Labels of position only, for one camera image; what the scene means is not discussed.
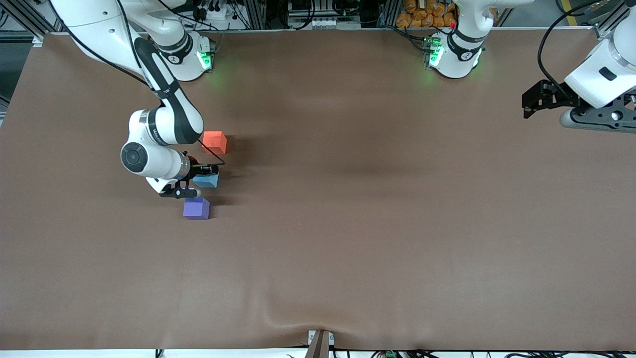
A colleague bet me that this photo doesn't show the light blue block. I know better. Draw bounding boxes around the light blue block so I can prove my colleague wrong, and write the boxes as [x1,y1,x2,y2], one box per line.
[193,172,220,189]

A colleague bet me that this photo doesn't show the orange block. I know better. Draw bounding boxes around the orange block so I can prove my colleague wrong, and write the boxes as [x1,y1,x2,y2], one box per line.
[201,131,228,155]

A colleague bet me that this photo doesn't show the purple block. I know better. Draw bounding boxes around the purple block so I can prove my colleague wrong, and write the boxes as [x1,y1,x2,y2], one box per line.
[182,197,211,220]

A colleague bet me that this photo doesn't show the orange bags pile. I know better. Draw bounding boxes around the orange bags pile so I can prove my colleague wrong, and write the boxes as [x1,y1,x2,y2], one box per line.
[396,0,458,29]

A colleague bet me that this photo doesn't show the brown table cover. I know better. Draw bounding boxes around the brown table cover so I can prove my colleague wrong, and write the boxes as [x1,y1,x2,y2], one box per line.
[0,27,636,352]

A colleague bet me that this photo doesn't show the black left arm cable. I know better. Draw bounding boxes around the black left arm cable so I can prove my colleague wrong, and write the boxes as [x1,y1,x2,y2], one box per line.
[538,0,605,98]

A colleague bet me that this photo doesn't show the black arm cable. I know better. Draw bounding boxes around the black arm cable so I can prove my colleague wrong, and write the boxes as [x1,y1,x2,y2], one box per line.
[538,0,605,98]
[47,0,228,166]

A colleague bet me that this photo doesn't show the aluminium frame post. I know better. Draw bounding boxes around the aluminium frame post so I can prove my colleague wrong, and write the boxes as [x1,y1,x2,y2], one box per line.
[593,0,628,41]
[0,0,70,48]

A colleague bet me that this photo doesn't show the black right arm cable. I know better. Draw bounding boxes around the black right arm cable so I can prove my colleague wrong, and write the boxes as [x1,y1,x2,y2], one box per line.
[47,0,228,166]

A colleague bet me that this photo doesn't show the metal table clamp bracket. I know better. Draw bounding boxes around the metal table clamp bracket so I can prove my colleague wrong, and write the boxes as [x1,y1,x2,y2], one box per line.
[307,329,335,358]

